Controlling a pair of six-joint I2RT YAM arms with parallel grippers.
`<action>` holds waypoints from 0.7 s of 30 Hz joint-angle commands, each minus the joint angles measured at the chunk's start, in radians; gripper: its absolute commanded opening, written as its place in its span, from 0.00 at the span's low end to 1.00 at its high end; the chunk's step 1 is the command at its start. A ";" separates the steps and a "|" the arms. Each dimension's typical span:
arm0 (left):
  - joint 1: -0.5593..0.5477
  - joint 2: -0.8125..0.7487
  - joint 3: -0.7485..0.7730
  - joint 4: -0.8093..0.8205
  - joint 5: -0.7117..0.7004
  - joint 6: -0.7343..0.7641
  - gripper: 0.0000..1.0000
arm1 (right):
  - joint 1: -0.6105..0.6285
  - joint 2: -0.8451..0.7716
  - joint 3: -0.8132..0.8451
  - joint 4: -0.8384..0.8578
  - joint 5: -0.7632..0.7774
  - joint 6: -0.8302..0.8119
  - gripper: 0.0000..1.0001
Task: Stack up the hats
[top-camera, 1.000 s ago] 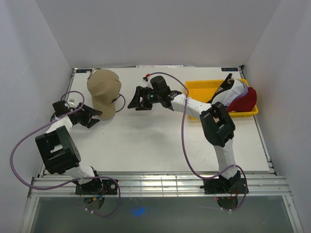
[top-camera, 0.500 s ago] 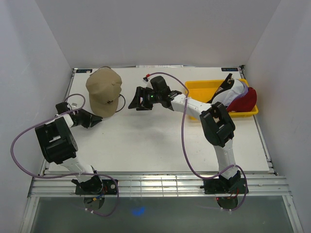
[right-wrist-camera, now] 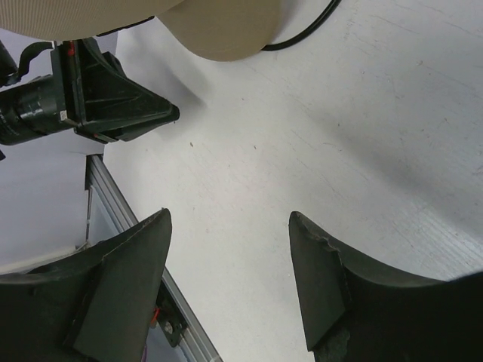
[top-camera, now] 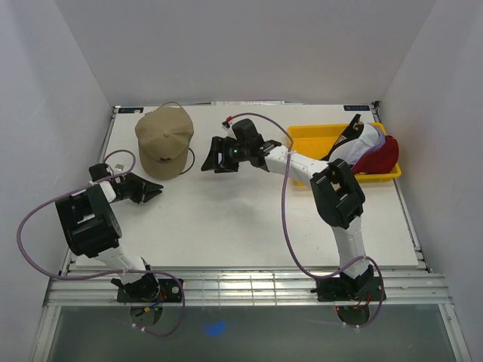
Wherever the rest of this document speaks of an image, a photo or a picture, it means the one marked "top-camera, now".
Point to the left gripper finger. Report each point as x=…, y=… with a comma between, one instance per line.
x=149, y=195
x=144, y=184

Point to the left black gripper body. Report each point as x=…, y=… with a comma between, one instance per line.
x=130, y=188

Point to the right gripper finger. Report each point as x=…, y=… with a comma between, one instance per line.
x=226, y=168
x=215, y=156

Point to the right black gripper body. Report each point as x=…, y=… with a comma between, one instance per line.
x=232, y=154

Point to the beige baseball cap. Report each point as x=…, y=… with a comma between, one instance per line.
x=163, y=138

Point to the black and white cap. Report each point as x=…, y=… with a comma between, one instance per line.
x=348, y=140

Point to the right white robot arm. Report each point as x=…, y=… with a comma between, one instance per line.
x=338, y=198

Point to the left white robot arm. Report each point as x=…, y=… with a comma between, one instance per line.
x=92, y=230

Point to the yellow plastic tray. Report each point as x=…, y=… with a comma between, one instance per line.
x=315, y=141

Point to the lavender cap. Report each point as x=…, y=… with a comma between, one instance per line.
x=368, y=144

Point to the red cap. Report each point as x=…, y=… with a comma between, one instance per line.
x=379, y=161

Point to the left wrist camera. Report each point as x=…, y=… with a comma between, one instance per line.
x=103, y=172

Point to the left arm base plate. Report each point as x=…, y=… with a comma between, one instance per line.
x=168, y=291

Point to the aluminium frame rail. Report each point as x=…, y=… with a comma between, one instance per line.
x=261, y=288

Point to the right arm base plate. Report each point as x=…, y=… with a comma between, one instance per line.
x=341, y=290

